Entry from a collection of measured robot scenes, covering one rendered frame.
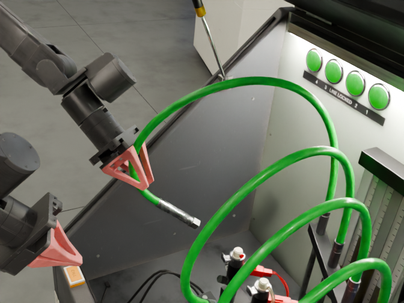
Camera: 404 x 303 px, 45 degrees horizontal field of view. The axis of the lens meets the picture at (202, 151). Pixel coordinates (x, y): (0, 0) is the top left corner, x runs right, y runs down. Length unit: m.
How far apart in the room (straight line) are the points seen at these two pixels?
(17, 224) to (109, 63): 0.32
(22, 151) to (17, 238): 0.12
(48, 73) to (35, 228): 0.29
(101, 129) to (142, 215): 0.38
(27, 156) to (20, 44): 0.30
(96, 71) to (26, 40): 0.12
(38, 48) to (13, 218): 0.32
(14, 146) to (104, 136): 0.26
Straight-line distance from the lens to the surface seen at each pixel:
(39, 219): 0.66
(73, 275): 1.06
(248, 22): 3.63
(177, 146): 1.09
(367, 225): 0.75
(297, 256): 1.24
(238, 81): 0.78
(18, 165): 0.58
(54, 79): 0.83
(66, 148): 3.28
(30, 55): 0.85
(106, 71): 0.82
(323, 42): 0.98
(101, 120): 0.83
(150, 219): 1.18
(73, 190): 2.90
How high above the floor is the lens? 1.73
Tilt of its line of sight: 32 degrees down
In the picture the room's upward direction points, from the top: 6 degrees clockwise
